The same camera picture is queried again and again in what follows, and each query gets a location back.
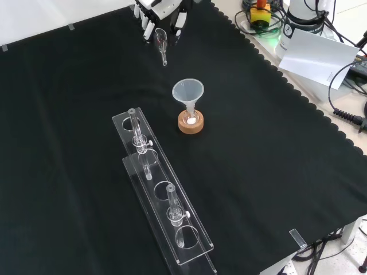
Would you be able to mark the translucent plastic funnel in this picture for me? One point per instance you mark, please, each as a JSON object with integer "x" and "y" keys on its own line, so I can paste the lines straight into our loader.
{"x": 187, "y": 91}

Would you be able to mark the black cloth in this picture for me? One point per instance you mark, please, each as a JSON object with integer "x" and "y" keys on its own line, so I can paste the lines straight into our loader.
{"x": 86, "y": 129}

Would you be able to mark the clear acrylic funnel stand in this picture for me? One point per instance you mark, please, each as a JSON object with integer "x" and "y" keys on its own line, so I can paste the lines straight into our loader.
{"x": 160, "y": 183}

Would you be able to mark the clear round-bottom flask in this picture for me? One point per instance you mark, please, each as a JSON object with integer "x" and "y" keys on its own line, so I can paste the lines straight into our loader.
{"x": 191, "y": 118}

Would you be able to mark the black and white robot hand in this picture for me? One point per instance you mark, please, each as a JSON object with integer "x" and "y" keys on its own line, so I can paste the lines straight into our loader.
{"x": 155, "y": 10}

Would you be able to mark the black box device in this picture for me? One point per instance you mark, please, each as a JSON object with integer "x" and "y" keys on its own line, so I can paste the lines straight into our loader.
{"x": 359, "y": 65}

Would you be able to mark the yellow stop button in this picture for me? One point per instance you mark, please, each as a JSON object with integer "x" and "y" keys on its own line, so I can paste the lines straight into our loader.
{"x": 260, "y": 15}

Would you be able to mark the black tripod leg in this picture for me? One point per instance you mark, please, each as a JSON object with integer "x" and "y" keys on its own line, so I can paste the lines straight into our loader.
{"x": 363, "y": 257}

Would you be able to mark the grey tape piece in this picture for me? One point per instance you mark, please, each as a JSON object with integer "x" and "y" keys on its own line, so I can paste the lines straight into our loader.
{"x": 4, "y": 47}
{"x": 71, "y": 27}

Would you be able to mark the pale board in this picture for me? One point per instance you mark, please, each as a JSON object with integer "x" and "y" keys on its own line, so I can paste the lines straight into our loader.
{"x": 315, "y": 54}

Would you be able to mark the clear tape strip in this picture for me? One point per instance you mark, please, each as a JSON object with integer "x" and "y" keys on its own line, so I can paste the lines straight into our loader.
{"x": 297, "y": 238}

